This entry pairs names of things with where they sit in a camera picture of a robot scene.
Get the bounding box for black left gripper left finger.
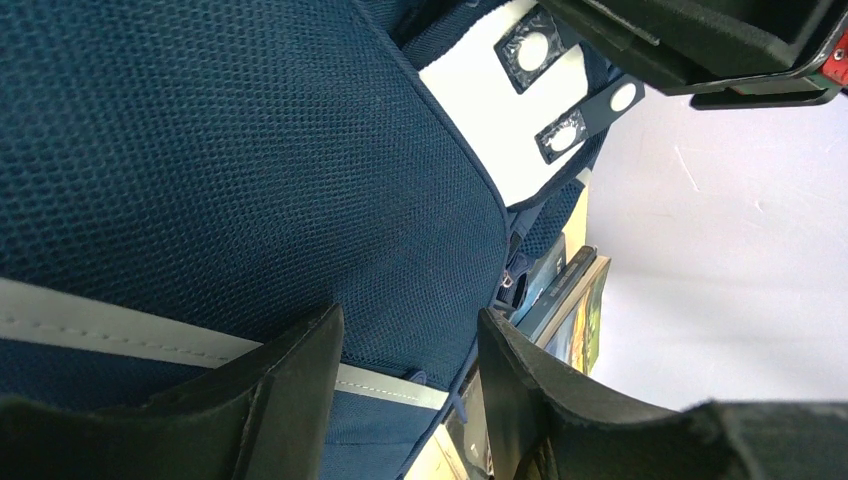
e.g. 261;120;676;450
1;305;344;479

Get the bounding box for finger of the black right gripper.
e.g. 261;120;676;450
543;0;847;110

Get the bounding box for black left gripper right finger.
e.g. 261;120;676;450
478;309;847;479

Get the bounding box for navy blue student backpack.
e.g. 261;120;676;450
1;1;630;479

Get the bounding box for blue Animal Farm book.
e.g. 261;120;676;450
514;245;611;375

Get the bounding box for yellow book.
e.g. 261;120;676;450
404;425;469;480

